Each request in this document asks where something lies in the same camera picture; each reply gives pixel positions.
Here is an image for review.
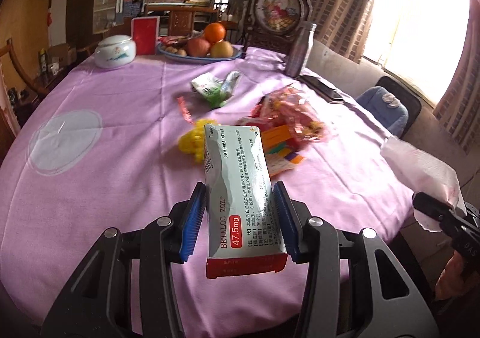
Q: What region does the white napkin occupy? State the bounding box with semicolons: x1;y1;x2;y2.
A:
381;136;466;218

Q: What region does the white medicine box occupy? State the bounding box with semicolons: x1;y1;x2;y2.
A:
204;124;287;279

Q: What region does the yellow foam fruit net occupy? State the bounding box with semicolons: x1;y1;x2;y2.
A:
177;119;218;163

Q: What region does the red snack bag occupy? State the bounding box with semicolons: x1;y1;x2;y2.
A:
237;96;304;177

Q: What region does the green white tissue pack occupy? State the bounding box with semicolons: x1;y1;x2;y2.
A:
191;71;241;109

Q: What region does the pink plastic wrapper bag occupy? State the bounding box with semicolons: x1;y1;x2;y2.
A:
259;85;327;144

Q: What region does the purple tablecloth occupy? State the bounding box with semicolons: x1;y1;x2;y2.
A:
1;48;413;325

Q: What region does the black chair blue cushion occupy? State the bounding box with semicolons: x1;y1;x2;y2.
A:
355;76;422;139

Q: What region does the black smartphone in case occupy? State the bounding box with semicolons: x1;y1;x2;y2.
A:
297;75;343;103

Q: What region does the blue fruit plate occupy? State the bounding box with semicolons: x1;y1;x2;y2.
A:
156;41;244;65

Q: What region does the yellow pear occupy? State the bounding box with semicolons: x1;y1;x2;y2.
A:
210;41;234;58

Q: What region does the red apple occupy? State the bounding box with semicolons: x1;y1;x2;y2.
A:
185;37;211;58

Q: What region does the orange fruit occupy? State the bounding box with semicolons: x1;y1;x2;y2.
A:
203;22;226;44

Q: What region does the white ceramic jar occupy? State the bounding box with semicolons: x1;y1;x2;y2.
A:
94;35;137;69

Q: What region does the red white box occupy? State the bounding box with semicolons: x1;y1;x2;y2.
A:
131;16;160;55

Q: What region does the steel water bottle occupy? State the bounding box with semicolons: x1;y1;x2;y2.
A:
284;21;317;78

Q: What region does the wooden armchair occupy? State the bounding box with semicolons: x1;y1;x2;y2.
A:
0;37;54;159

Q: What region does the round embroidered screen ornament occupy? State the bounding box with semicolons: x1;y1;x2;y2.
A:
243;0;312;55

